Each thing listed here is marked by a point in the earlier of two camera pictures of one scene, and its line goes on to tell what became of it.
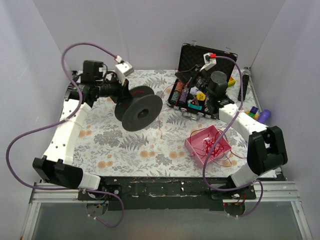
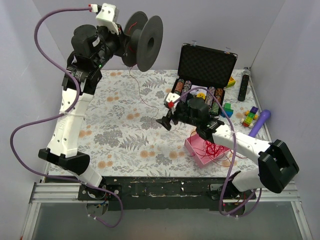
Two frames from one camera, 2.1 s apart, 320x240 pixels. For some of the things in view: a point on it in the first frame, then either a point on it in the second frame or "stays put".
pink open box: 198,146 stays put
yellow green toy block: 231,82 stays put
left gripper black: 124,90 -> 119,43
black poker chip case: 200,86 stays put
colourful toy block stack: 252,113 stays put
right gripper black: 189,77 -> 172,118
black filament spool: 141,111 -> 145,41
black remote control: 246,74 stays put
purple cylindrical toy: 264,115 stays put
